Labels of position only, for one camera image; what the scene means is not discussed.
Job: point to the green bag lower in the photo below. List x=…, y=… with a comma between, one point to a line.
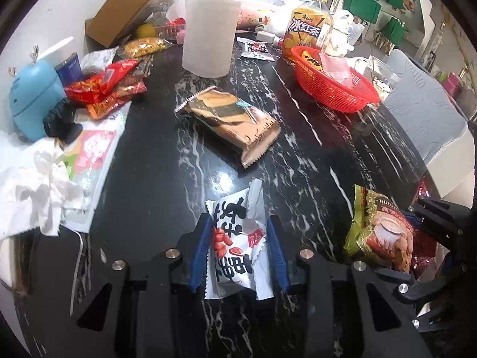
x=394, y=30

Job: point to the grey leaf pattern chair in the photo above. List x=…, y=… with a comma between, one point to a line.
x=432, y=122

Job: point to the blue white cup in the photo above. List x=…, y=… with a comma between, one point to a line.
x=63, y=58

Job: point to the red snack packets pile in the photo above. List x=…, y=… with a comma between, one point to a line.
x=103, y=93

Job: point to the yellow snack packet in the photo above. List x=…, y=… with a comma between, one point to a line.
x=312, y=61

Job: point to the white kettle toy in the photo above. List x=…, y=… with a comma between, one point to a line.
x=344, y=34

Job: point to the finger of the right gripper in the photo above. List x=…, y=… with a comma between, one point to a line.
x=444, y=288
x=438, y=218

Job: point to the white paper towel roll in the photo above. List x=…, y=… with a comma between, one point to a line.
x=209, y=37

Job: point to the iced tea bottle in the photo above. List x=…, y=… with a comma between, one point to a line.
x=308, y=26

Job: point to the brown biscuit packet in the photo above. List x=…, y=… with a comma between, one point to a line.
x=249, y=129

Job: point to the glass cup with spoon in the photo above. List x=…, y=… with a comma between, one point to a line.
x=382, y=77

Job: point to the white black snack packet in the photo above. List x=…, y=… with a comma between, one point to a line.
x=254, y=50

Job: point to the black clip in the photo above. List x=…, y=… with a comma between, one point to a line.
x=59, y=122

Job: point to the white tissue paper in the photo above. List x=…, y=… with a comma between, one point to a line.
x=35, y=186

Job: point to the green bag left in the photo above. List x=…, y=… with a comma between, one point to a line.
x=366, y=10

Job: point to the green crepe snack bag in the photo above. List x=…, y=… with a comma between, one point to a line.
x=379, y=234

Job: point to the blue deer humidifier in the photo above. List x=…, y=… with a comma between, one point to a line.
x=34, y=92

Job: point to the red plastic basket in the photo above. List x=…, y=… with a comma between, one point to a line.
x=326, y=90

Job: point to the silver white peanut snack bag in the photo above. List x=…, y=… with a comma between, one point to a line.
x=238, y=256

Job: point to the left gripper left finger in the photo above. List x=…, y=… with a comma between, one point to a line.
x=149, y=315

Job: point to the pink cup noodle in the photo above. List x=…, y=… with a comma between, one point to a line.
x=249, y=18

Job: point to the pink white flat packet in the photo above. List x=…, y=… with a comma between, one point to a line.
x=88, y=160

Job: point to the clear tray red packet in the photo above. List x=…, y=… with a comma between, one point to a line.
x=169, y=30

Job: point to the clear bag white candy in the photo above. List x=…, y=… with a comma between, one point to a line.
x=336, y=68

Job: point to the yellow noodle snack bag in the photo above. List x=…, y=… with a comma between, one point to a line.
x=142, y=47

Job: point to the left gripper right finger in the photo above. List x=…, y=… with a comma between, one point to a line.
x=346, y=302

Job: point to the dark red snack bag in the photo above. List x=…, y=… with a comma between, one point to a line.
x=424, y=246

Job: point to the brown cardboard box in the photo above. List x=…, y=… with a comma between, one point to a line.
x=115, y=20

